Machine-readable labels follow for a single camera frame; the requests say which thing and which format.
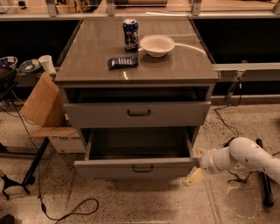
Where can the black stand leg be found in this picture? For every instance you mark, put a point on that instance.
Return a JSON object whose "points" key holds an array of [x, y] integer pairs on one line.
{"points": [[29, 178], [268, 200]]}

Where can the grey drawer cabinet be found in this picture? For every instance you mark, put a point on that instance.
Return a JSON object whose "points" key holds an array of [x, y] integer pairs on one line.
{"points": [[183, 75]]}

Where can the black stand leg left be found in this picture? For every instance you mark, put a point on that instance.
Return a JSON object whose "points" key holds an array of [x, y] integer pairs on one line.
{"points": [[29, 178]]}

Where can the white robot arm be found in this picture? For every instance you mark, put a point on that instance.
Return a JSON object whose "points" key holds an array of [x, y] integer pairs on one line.
{"points": [[241, 154]]}

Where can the blue soda can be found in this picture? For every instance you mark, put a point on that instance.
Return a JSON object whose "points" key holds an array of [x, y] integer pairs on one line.
{"points": [[130, 29]]}

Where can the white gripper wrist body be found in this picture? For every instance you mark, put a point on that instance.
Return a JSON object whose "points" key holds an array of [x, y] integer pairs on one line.
{"points": [[207, 162]]}

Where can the white bowl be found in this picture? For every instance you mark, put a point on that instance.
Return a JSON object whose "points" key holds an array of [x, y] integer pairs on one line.
{"points": [[157, 45]]}

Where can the brown cardboard box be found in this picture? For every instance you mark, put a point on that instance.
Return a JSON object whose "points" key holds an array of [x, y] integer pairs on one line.
{"points": [[44, 107]]}

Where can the grey drawer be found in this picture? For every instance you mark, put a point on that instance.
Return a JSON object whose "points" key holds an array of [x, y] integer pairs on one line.
{"points": [[137, 114], [137, 153]]}

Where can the white paper cup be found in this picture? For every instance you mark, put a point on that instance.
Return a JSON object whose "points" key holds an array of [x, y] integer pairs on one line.
{"points": [[46, 62]]}

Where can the black stand leg right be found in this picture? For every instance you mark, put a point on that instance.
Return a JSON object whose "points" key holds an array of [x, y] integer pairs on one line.
{"points": [[268, 200]]}

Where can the grey top drawer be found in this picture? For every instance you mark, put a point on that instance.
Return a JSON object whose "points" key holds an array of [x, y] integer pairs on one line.
{"points": [[137, 114]]}

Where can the blue bowl on shelf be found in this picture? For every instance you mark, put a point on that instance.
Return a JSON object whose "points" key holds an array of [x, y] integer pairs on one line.
{"points": [[30, 66]]}

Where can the black clamp on floor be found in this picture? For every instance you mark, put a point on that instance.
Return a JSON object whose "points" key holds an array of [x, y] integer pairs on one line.
{"points": [[7, 183]]}

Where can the blue snack packet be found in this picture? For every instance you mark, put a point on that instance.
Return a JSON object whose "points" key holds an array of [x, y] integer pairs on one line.
{"points": [[122, 62]]}

